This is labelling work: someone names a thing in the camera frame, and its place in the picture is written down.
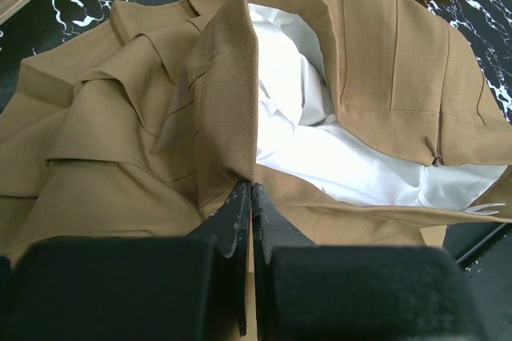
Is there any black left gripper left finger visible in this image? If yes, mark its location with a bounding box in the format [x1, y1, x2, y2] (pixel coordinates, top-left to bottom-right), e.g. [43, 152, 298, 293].
[1, 181, 250, 340]

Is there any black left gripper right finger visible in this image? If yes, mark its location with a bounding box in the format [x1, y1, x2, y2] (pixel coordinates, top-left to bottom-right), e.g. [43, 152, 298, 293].
[252, 184, 487, 340]

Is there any tan brown garment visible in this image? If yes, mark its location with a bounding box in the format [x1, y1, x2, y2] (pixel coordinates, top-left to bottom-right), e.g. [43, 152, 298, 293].
[0, 0, 512, 341]

